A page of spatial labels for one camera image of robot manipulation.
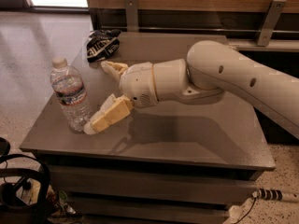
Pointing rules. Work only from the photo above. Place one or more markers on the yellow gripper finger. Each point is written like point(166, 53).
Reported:
point(115, 70)
point(113, 110)

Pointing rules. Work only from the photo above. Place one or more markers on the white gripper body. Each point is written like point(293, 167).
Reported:
point(136, 82)

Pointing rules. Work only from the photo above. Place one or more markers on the clear plastic water bottle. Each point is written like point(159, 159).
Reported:
point(69, 88)

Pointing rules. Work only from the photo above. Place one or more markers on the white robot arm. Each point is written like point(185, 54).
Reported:
point(209, 70)

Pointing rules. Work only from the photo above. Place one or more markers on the blue chip bag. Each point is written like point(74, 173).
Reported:
point(102, 44)

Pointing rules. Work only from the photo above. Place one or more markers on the grey drawer cabinet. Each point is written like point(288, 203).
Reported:
point(167, 164)

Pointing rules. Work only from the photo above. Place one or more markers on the wooden counter with brackets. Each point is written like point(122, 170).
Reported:
point(247, 24)

